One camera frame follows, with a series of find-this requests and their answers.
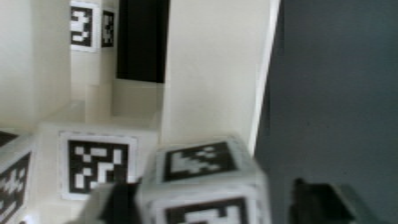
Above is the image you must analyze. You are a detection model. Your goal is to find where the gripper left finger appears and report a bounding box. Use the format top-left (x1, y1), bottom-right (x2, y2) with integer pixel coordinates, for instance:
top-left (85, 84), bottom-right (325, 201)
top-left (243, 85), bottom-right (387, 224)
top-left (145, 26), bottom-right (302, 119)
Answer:
top-left (69, 183), bottom-right (142, 224)

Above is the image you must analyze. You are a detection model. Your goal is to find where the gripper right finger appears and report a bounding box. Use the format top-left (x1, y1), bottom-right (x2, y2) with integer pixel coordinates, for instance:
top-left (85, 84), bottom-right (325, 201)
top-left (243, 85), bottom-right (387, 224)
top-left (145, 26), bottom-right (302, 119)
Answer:
top-left (287, 177), bottom-right (380, 224)

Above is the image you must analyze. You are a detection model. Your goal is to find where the white chair leg block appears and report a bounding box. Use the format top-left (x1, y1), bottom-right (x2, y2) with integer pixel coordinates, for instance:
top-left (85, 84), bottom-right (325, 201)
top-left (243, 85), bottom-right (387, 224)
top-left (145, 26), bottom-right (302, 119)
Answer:
top-left (69, 0), bottom-right (117, 53)
top-left (136, 136), bottom-right (271, 224)
top-left (0, 122), bottom-right (158, 224)

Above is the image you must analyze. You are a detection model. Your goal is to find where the white chair back frame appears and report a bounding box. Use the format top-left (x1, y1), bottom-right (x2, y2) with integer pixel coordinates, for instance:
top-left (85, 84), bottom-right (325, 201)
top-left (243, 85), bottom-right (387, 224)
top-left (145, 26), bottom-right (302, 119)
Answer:
top-left (0, 0), bottom-right (280, 145)

